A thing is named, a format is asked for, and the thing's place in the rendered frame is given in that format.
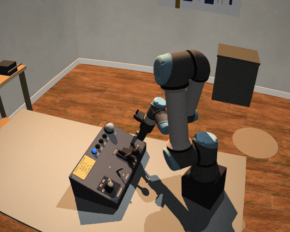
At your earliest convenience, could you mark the black control console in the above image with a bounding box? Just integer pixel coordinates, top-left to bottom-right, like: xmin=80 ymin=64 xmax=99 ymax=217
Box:
xmin=69 ymin=121 xmax=146 ymax=210

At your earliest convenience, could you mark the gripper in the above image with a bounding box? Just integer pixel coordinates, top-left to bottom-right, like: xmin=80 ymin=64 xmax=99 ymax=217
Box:
xmin=131 ymin=109 xmax=156 ymax=143

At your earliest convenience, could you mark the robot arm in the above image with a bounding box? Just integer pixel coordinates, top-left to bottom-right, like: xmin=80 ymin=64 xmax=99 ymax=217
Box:
xmin=147 ymin=50 xmax=219 ymax=182

